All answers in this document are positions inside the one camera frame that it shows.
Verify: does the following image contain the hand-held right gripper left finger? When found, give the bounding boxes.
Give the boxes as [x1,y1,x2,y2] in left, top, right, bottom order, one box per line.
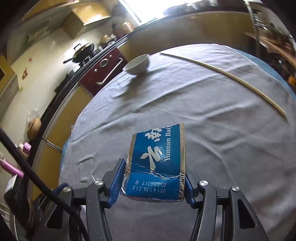
[30,158,127,241]

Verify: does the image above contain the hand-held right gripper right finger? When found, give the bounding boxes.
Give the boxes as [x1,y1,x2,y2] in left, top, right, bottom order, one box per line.
[184,167,270,241]

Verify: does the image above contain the blue toothpaste box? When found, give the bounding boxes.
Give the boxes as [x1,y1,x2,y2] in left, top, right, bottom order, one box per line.
[120,122,186,202]

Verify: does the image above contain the pink bottle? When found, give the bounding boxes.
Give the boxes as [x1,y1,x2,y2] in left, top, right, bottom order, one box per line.
[0,159,25,179]

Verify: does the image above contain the round table with grey cloth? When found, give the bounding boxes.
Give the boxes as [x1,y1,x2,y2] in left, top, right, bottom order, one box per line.
[59,43,296,241]

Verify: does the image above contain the pink cup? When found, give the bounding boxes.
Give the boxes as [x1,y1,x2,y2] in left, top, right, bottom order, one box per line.
[17,142,31,154]

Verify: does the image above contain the brown clay pot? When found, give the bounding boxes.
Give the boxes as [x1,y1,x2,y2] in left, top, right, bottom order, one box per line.
[27,117,42,139]

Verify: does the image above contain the dark red built-in oven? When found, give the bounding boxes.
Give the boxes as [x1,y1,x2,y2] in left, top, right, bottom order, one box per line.
[79,47,128,96]

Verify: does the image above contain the long thin pale stick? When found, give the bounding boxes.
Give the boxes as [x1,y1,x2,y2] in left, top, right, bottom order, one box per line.
[159,52,288,117]

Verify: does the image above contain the white ceramic bowl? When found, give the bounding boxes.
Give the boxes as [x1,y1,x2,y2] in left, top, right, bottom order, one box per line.
[122,54,150,75]

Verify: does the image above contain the black wok with lid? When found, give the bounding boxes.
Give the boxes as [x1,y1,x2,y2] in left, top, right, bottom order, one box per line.
[63,43,95,64]

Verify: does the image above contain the blue under cloth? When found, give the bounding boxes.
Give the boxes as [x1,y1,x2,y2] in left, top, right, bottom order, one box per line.
[61,50,296,163]

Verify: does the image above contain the yellow bottle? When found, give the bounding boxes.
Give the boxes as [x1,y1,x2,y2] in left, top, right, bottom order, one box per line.
[121,21,134,34]

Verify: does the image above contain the yellow base cabinets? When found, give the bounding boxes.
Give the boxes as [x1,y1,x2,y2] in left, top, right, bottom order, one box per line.
[30,11,257,200]

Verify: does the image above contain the bright window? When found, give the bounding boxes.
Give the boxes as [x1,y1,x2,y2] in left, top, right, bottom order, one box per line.
[119,0,192,24]

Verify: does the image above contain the metal kitchen rack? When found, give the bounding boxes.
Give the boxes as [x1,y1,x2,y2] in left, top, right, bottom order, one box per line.
[244,0,296,77]

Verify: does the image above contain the yellow wall cabinet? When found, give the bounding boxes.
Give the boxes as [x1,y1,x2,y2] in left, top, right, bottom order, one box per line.
[62,2,112,39]

